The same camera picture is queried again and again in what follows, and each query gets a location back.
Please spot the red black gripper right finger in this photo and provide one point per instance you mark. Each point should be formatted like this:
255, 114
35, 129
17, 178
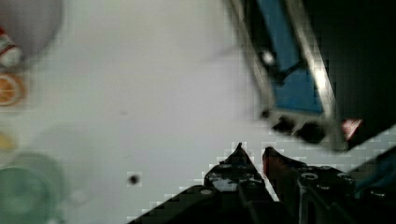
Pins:
311, 194

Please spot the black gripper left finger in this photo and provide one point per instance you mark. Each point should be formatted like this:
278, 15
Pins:
234, 170

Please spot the green mug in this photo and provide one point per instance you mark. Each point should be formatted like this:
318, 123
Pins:
32, 190

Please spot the orange slice toy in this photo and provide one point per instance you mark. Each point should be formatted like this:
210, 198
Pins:
12, 89

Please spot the grey round plate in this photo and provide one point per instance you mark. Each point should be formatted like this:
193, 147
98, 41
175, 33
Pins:
31, 24

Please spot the red plush ketchup bottle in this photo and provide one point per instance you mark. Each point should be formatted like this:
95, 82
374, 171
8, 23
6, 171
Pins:
10, 53

